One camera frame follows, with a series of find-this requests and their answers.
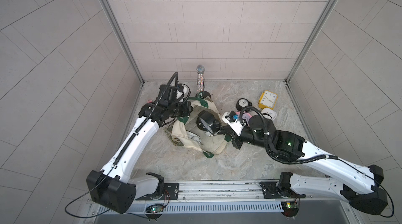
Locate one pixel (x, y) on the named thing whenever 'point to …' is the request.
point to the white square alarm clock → (272, 113)
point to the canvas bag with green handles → (210, 145)
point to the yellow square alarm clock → (268, 99)
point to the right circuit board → (290, 208)
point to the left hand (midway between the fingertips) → (195, 106)
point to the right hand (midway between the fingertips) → (221, 130)
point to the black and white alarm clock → (208, 122)
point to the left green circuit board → (155, 208)
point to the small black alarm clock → (243, 102)
